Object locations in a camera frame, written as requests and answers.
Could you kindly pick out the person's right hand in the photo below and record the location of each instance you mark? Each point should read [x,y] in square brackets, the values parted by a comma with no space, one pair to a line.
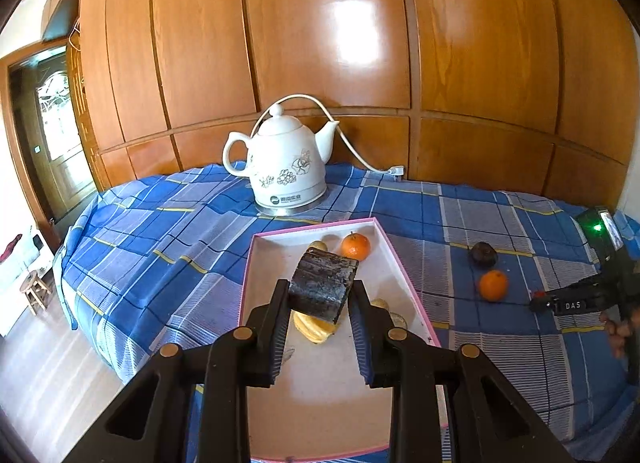
[620,340]

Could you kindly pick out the wooden glass door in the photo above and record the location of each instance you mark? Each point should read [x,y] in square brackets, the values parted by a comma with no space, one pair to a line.
[50,143]

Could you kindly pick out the small wooden stool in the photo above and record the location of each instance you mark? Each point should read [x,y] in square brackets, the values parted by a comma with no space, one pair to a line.
[32,283]

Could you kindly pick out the white ceramic electric kettle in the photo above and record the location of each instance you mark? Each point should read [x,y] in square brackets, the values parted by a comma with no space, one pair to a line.
[285,163]

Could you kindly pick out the small tangerine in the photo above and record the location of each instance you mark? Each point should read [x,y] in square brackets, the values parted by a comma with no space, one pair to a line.
[356,247]

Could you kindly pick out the yellow star fruit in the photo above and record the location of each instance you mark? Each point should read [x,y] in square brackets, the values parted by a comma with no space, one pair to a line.
[315,332]

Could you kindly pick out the pink cardboard box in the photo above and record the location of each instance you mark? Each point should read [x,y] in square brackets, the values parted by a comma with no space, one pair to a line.
[320,393]

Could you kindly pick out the dark thick sugarcane piece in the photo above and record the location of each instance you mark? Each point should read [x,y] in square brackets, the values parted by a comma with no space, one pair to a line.
[322,283]

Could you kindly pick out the wooden wardrobe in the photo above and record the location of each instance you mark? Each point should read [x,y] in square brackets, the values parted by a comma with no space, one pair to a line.
[450,68]

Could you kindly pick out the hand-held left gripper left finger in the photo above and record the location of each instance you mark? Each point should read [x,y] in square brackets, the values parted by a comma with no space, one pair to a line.
[277,343]

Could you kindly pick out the large orange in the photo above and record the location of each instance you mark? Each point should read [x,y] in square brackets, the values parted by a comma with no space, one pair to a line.
[493,285]

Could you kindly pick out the silver kettle base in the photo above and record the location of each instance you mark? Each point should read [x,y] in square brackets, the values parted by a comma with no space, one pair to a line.
[287,210]

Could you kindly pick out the tan round fruit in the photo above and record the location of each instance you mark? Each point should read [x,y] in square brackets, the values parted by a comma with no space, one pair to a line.
[380,304]
[317,246]

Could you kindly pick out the white power plug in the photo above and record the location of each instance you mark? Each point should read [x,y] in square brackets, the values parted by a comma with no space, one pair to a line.
[397,171]

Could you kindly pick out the short sugarcane piece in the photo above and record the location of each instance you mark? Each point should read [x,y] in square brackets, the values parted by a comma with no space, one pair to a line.
[398,320]

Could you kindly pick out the blue plaid bed sheet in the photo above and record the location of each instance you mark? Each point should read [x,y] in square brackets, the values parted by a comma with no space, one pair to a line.
[165,243]

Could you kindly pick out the dark round fruit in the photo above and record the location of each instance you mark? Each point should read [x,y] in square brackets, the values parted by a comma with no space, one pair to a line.
[482,254]

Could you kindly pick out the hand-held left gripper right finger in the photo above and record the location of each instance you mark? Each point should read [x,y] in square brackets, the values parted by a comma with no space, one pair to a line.
[361,343]

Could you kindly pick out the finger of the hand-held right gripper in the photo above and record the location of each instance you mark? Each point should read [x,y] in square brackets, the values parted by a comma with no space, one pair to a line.
[542,305]

